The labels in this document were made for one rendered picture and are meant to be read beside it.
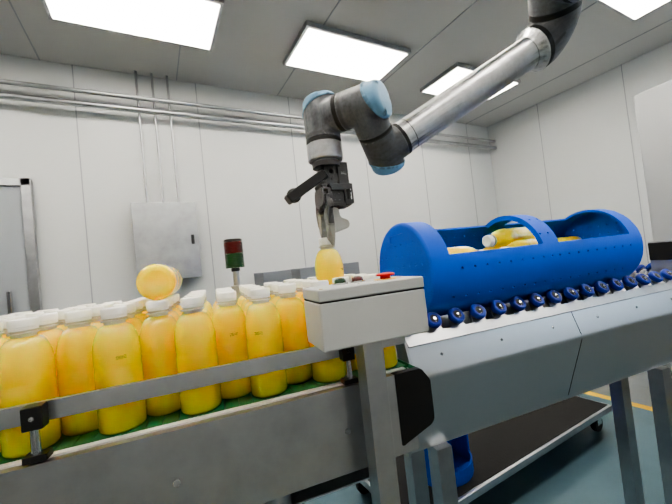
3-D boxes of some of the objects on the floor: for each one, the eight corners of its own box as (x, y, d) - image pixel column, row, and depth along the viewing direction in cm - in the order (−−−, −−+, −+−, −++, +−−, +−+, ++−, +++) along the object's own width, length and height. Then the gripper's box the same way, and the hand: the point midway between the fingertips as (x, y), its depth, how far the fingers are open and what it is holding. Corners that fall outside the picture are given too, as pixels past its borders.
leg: (649, 515, 134) (628, 358, 136) (640, 521, 132) (618, 361, 134) (632, 506, 139) (612, 355, 141) (623, 511, 137) (603, 357, 139)
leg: (696, 542, 121) (672, 366, 123) (687, 548, 119) (663, 370, 121) (675, 530, 126) (653, 363, 128) (666, 536, 124) (643, 366, 126)
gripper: (352, 155, 82) (362, 241, 82) (336, 169, 93) (345, 246, 92) (319, 155, 79) (329, 245, 79) (306, 170, 90) (315, 248, 89)
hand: (327, 241), depth 85 cm, fingers closed on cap, 4 cm apart
